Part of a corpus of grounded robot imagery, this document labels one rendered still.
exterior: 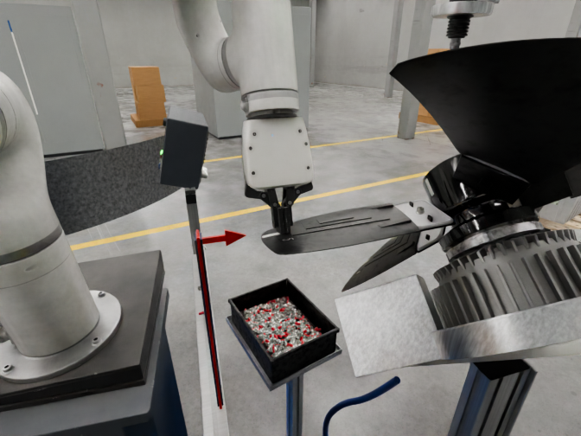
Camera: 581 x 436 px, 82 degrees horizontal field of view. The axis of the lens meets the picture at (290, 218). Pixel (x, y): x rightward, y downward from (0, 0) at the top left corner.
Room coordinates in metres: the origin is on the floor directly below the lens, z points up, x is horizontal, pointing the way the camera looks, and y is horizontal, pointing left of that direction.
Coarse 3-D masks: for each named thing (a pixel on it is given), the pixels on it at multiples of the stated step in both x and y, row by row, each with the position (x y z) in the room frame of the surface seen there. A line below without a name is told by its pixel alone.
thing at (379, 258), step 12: (396, 240) 0.64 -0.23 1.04; (408, 240) 0.59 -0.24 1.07; (384, 252) 0.65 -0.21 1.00; (396, 252) 0.60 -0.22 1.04; (408, 252) 0.56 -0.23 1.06; (372, 264) 0.65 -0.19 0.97; (384, 264) 0.60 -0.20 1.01; (396, 264) 0.56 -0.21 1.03; (360, 276) 0.64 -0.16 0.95; (372, 276) 0.60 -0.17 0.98; (348, 288) 0.62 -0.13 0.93
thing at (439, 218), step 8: (416, 200) 0.54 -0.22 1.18; (424, 200) 0.54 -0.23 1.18; (400, 208) 0.52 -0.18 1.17; (408, 208) 0.51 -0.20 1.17; (416, 208) 0.51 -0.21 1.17; (432, 208) 0.50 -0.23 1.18; (408, 216) 0.49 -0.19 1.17; (416, 216) 0.48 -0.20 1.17; (424, 216) 0.48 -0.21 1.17; (432, 216) 0.48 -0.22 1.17; (440, 216) 0.48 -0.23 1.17; (448, 216) 0.47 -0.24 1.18; (416, 224) 0.46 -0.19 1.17; (424, 224) 0.46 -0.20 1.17; (432, 224) 0.45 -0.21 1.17; (440, 224) 0.45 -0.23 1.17
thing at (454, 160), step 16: (448, 160) 0.53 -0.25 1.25; (432, 176) 0.53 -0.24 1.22; (448, 176) 0.51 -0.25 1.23; (448, 192) 0.50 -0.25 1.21; (464, 192) 0.48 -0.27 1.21; (480, 192) 0.47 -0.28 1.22; (448, 208) 0.49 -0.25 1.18; (464, 208) 0.48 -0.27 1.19; (480, 208) 0.47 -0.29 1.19; (496, 208) 0.46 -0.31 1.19; (512, 208) 0.43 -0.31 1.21; (528, 208) 0.44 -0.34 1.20; (464, 224) 0.44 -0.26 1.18; (480, 224) 0.43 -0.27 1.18; (496, 224) 0.42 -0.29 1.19; (448, 240) 0.46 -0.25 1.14
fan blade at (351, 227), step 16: (352, 208) 0.54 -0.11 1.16; (368, 208) 0.52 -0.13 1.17; (384, 208) 0.51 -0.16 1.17; (304, 224) 0.49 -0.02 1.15; (320, 224) 0.47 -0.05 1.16; (336, 224) 0.47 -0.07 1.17; (352, 224) 0.46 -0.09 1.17; (368, 224) 0.46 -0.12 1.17; (384, 224) 0.45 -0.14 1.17; (400, 224) 0.45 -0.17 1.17; (272, 240) 0.42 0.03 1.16; (304, 240) 0.41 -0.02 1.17; (320, 240) 0.41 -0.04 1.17; (336, 240) 0.40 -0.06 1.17; (352, 240) 0.40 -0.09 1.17; (368, 240) 0.41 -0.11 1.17
